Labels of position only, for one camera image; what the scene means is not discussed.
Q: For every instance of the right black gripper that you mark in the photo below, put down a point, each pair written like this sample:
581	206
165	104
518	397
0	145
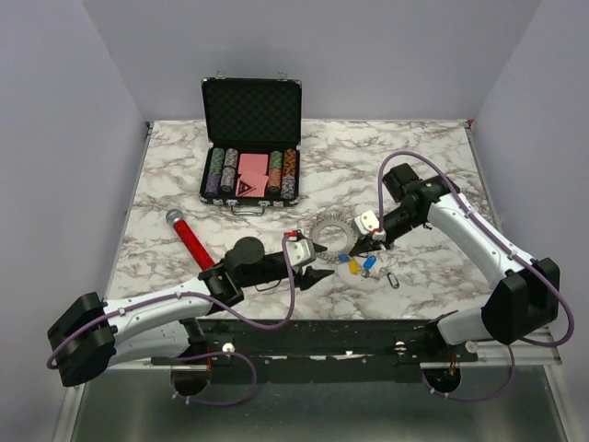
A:
369	245

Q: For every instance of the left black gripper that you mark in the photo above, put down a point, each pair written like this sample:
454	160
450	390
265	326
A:
311	276

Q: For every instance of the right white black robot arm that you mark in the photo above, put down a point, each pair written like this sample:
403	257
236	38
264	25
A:
522	296

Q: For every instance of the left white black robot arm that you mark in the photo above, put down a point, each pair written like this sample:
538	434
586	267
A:
93	334

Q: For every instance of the lower yellow key tag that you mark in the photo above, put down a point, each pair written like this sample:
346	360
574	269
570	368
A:
354	267

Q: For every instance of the black key tag with key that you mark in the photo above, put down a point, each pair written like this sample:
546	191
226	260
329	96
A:
382	274

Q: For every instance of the pink playing card deck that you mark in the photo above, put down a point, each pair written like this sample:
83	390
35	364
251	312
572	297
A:
252	163

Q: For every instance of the black poker chip case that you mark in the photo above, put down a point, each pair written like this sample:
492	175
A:
257	116

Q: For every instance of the red toy microphone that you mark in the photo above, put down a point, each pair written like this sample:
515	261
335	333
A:
198	252

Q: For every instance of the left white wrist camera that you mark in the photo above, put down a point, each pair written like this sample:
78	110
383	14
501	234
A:
300	251

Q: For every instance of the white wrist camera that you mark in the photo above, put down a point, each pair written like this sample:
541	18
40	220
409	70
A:
367	225
300	251

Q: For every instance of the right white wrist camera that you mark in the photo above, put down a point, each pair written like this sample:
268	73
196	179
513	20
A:
367	225

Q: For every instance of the black mounting base rail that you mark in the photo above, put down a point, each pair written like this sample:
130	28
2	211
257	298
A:
196	371

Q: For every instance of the aluminium frame rail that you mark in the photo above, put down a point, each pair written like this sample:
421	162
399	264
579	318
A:
515	352

